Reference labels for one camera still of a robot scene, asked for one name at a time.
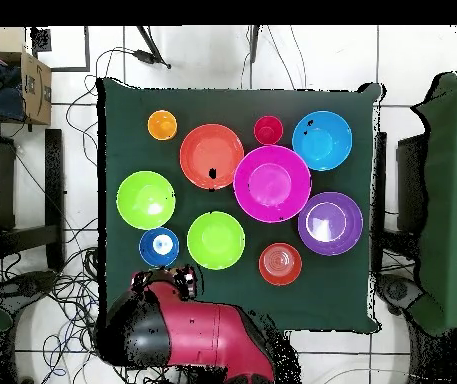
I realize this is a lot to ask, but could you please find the black table leg frame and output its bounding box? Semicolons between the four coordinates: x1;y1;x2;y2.
0;127;66;274
371;131;426;277

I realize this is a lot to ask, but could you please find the light blue plastic bowl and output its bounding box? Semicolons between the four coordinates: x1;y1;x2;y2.
291;110;354;172

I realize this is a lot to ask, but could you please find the small ribbed orange-red bowl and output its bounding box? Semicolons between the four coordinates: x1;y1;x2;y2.
258;242;304;287

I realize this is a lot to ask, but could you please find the cardboard box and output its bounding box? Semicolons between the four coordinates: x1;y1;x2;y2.
0;26;53;126

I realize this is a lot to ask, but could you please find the dark blue bag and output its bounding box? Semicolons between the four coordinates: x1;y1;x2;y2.
0;65;27;123

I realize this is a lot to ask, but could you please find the green plastic bowl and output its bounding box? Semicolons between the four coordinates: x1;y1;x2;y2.
186;210;247;271
115;170;177;231

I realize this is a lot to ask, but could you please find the small dark blue bowl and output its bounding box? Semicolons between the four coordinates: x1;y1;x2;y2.
138;226;181;268

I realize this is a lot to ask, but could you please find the black tripod leg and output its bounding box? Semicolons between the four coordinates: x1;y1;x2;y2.
248;25;261;64
133;25;172;70

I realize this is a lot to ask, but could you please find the red plastic cup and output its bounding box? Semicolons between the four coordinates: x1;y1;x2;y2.
252;115;284;146

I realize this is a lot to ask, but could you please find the pink plastic bowl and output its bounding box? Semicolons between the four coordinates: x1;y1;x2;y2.
232;144;313;224

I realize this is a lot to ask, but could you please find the purple plastic bowl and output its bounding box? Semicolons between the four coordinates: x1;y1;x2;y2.
297;191;364;257

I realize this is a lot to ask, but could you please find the orange plastic cup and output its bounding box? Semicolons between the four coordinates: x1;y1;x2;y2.
147;109;178;142

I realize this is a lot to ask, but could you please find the large orange-red plastic bowl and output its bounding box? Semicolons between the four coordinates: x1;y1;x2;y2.
178;123;246;191

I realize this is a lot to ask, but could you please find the black metal floor frame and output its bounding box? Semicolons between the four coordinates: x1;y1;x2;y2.
30;25;92;74

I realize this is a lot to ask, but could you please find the dark green tablecloth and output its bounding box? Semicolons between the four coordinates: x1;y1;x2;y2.
96;76;385;335

